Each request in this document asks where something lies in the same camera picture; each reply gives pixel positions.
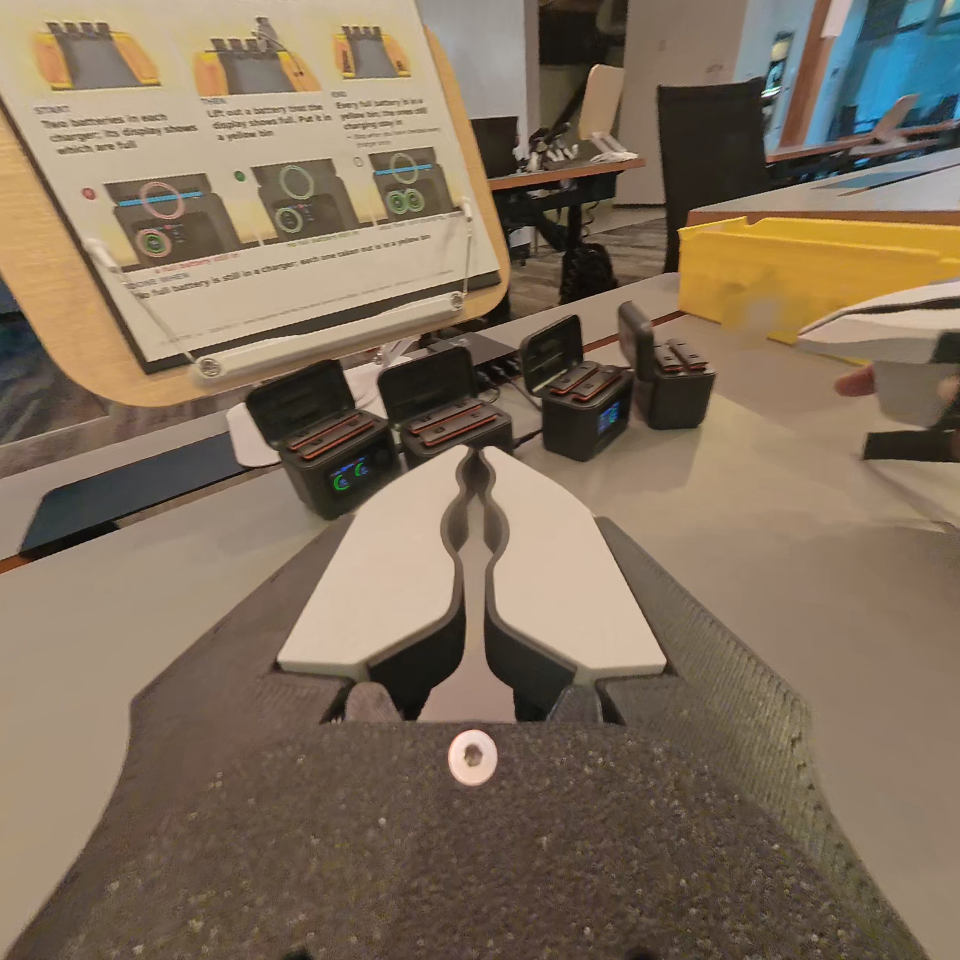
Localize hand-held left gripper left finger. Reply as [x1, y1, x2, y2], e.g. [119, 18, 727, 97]
[278, 444, 478, 706]

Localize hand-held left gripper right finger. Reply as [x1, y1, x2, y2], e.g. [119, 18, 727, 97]
[480, 444, 669, 709]

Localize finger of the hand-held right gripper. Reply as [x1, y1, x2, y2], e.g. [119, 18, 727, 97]
[873, 360, 960, 432]
[795, 281, 960, 364]

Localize yellow plastic bin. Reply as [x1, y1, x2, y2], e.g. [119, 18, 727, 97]
[678, 216, 960, 349]

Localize black battery charging case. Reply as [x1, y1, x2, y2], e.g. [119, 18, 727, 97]
[245, 360, 402, 520]
[519, 315, 634, 462]
[617, 302, 717, 432]
[378, 345, 516, 469]

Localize brown wooden table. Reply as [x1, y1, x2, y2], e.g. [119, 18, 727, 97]
[687, 147, 960, 229]

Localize black office chair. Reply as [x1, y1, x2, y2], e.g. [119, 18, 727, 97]
[657, 78, 774, 274]

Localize black multi-port power hub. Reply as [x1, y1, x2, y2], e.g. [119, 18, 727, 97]
[443, 330, 523, 384]

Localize dark flat pad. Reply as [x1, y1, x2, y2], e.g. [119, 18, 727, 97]
[18, 428, 286, 556]

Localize black backpack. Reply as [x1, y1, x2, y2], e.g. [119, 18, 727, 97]
[560, 240, 619, 301]

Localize white chair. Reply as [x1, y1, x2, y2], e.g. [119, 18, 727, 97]
[578, 63, 627, 151]

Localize wooden desk black legs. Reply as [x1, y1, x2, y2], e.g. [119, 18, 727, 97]
[488, 150, 649, 301]

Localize black computer monitor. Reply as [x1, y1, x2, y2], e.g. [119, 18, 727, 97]
[470, 116, 522, 181]

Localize wooden sign board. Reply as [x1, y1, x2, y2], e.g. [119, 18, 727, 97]
[0, 0, 511, 409]

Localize white instruction sheet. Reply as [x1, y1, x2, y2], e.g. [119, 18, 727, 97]
[0, 0, 481, 373]

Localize thin metal wire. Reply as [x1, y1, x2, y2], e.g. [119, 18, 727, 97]
[87, 240, 211, 369]

